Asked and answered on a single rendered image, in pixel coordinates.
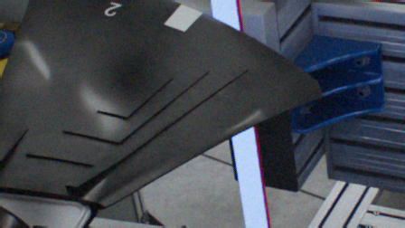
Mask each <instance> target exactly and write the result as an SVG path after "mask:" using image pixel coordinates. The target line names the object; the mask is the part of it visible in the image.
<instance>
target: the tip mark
mask: <svg viewBox="0 0 405 228"><path fill-rule="evenodd" d="M202 13H203V12H198V11H196V10H193V9H192V8H189V7H187V6H184V5H181V6H180V7H179V8H178V9H177V10H176V12H174V13H173V14H172V15H171V16H170V18H169V19H168V20H167V21H166V22H165V25H168V26H171V27H173V28H175V29H178V30H181V31H183V32H184V31H185V30H186V29H187V28H188V27H189V26H190V25H191V24H192V23H193V22H194V21H195V20H196V19H197V18H198V17H199V16H200V15H201V14H202Z"/></svg>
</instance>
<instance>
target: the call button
mask: <svg viewBox="0 0 405 228"><path fill-rule="evenodd" d="M13 45H14V36H13V33H10V32H7V31H5V30H0V56H1V55H4V54H6V53H8V52H9V51H11V50H12V47H13Z"/></svg>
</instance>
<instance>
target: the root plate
mask: <svg viewBox="0 0 405 228"><path fill-rule="evenodd" d="M0 205H1V206H3V207H4V208H5V209H7V210H8V211H10V212H11V213H13V214H15V215H17V216H19V217H20V218H22V219H23V220H24V221H25V222H26V223H28V224H29V225H30V227H31V228H32V226H33V225H34V224H35V225H41V226H48V227H50V228H83V227H84V225H85V224H86V222H87V221H88V220H89V218H90V216H91V210H90V208H89V206H87V205H82V204H80V203H77V202H72V201H65V200H58V199H51V198H44V197H37V196H29V195H18V194H10V193H0Z"/></svg>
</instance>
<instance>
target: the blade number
mask: <svg viewBox="0 0 405 228"><path fill-rule="evenodd" d="M131 5H132V4H130V3H127V2H124V1H120V0H103V1H102V3H101V4H100V6H99V8H98V11H97V12H96V13H95V15H94V16H93V17H96V18H98V19H103V20H107V21H110V22H115V23H119V21H120V19H121V18H122V16H123V15H124V13H125V12H126V11H127V10H128V8H129V7H130V6H131Z"/></svg>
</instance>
